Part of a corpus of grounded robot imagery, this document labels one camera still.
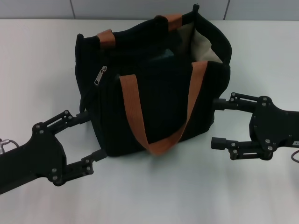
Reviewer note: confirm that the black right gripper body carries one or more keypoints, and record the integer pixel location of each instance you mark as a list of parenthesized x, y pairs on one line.
[(275, 128)]

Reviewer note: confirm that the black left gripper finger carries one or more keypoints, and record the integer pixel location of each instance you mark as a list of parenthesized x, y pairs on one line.
[(67, 119), (84, 165)]

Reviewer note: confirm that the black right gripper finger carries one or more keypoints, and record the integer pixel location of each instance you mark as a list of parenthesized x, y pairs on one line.
[(238, 102), (243, 149)]

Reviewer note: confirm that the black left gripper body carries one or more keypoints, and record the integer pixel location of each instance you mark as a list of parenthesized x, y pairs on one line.
[(35, 158)]

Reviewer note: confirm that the silver zipper pull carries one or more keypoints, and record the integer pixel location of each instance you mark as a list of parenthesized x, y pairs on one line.
[(100, 75)]

